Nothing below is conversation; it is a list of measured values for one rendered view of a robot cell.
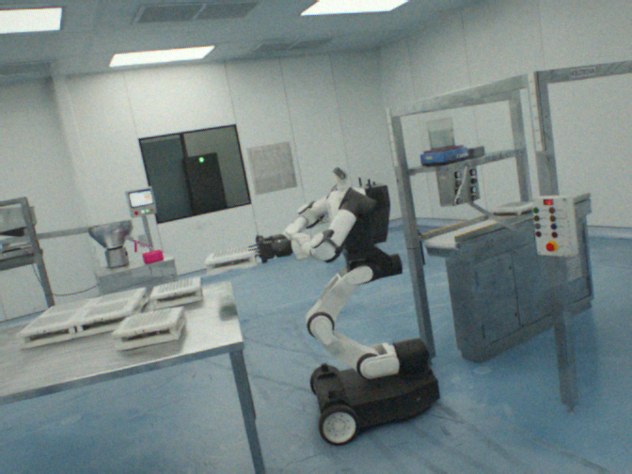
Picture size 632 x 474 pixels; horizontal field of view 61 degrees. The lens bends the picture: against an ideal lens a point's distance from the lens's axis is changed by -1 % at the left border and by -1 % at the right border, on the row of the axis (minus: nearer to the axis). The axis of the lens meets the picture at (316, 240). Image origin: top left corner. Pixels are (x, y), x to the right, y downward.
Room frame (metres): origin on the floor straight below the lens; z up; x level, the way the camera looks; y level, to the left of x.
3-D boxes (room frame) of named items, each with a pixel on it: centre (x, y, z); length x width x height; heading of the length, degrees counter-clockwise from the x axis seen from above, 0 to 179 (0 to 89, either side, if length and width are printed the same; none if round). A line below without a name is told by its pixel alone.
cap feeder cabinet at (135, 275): (4.67, 1.62, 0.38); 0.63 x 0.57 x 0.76; 116
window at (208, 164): (7.58, 1.46, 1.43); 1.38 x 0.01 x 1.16; 116
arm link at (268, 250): (2.67, 0.22, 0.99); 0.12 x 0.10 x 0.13; 86
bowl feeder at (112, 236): (4.70, 1.68, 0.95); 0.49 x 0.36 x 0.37; 116
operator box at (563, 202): (2.31, -1.04, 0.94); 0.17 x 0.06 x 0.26; 31
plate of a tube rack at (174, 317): (2.13, 0.72, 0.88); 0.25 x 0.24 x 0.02; 4
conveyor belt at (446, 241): (3.44, -1.28, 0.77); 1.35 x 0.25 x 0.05; 121
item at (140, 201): (4.89, 1.49, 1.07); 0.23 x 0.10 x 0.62; 116
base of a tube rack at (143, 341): (2.13, 0.72, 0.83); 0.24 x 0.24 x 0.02; 4
